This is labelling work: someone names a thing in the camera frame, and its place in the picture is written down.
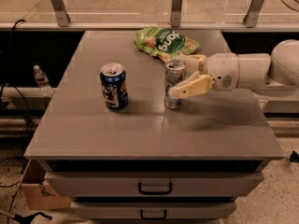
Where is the upper grey drawer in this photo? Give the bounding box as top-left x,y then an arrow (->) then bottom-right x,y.
45,172 -> 263,198

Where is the clear plastic water bottle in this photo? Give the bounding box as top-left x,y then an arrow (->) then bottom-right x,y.
34,64 -> 54,97

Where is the lower grey drawer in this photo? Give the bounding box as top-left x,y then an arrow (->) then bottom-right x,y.
71,203 -> 236,220

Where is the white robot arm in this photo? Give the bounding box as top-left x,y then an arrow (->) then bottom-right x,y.
169,39 -> 299,98

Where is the black cable left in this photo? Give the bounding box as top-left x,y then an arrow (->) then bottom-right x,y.
0,18 -> 38,135

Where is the small black floor object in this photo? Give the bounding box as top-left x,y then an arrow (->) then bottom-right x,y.
290,151 -> 299,162

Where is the black tripod leg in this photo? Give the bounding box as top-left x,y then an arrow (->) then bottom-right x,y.
0,209 -> 52,224

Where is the right metal bracket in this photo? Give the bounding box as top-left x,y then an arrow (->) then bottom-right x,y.
243,0 -> 264,28

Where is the blue pepsi can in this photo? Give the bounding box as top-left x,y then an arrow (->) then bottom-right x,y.
100,63 -> 128,110

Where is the black upper drawer handle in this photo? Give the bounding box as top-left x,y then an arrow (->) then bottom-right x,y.
137,182 -> 173,195

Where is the black drawer handle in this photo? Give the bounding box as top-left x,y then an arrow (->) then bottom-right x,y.
139,210 -> 167,220
137,182 -> 173,195

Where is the metal bracket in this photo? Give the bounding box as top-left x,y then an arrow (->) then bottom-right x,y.
50,0 -> 70,27
170,0 -> 182,28
243,0 -> 264,28

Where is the grey drawer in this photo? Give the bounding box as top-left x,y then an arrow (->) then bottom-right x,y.
71,203 -> 236,220
45,172 -> 263,198

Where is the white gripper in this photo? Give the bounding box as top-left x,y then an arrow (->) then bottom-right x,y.
168,53 -> 239,99

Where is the grey drawer cabinet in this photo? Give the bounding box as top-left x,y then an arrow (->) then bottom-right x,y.
25,31 -> 283,224

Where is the green chip bag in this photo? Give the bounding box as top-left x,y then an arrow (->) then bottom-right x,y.
134,26 -> 199,63

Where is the middle metal bracket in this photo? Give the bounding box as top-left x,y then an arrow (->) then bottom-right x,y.
170,0 -> 182,28

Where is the black lower drawer handle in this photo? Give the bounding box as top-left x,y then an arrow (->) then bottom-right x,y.
139,210 -> 167,220

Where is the left metal bracket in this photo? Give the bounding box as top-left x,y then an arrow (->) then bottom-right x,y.
50,0 -> 70,27

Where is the silver redbull can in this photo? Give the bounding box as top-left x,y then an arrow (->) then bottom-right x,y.
164,60 -> 186,109

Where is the cardboard box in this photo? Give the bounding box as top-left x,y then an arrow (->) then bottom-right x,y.
21,161 -> 71,211

